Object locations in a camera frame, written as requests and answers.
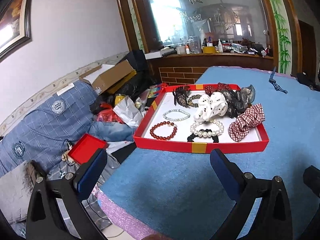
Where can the red plastic bag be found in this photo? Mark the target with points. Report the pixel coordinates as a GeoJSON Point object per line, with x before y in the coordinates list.
{"type": "Point", "coordinates": [107, 114]}

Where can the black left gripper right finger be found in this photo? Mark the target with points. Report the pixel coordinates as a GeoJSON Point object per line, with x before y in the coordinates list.
{"type": "Point", "coordinates": [229, 174]}

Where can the white flat box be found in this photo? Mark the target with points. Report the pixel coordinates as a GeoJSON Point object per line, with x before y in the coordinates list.
{"type": "Point", "coordinates": [159, 54]}

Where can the red white plaid scrunchie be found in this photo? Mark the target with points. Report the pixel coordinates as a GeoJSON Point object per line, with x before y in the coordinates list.
{"type": "Point", "coordinates": [251, 118]}

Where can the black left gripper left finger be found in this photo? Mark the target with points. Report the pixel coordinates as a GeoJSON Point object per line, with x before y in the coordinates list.
{"type": "Point", "coordinates": [88, 174]}

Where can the small red box lid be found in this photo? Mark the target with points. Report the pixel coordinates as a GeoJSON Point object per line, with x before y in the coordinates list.
{"type": "Point", "coordinates": [85, 148]}

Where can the white crumpled paper bag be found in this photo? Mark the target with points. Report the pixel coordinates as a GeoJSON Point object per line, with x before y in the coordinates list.
{"type": "Point", "coordinates": [127, 111]}

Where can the red polka dot scrunchie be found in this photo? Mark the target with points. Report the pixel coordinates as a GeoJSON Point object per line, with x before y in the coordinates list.
{"type": "Point", "coordinates": [210, 89]}

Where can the colourful game box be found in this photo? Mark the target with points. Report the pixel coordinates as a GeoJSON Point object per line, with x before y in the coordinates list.
{"type": "Point", "coordinates": [155, 90]}

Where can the brown cardboard box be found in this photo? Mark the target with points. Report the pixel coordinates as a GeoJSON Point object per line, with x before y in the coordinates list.
{"type": "Point", "coordinates": [104, 76]}

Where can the black plastic hair claw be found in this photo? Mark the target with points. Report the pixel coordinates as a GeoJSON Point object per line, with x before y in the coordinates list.
{"type": "Point", "coordinates": [181, 95]}

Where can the framed wall picture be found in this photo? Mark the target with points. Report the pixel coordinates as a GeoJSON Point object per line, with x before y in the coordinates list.
{"type": "Point", "coordinates": [15, 26]}

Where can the dark grey organza scrunchie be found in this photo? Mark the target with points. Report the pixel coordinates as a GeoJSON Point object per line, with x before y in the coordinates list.
{"type": "Point", "coordinates": [238, 100]}

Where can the blue denim jeans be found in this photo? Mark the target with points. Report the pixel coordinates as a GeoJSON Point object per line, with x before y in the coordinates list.
{"type": "Point", "coordinates": [111, 131]}

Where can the white cherry print scrunchie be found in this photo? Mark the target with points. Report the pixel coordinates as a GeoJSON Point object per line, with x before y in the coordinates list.
{"type": "Point", "coordinates": [210, 106]}

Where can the grey cushion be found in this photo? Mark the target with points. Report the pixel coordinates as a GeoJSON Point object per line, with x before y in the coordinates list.
{"type": "Point", "coordinates": [16, 190]}

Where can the red tray box white inside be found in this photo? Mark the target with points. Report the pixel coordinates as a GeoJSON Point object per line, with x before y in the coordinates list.
{"type": "Point", "coordinates": [169, 127]}

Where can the black clothing pile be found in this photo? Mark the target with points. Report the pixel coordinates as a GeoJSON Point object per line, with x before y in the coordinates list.
{"type": "Point", "coordinates": [304, 80]}

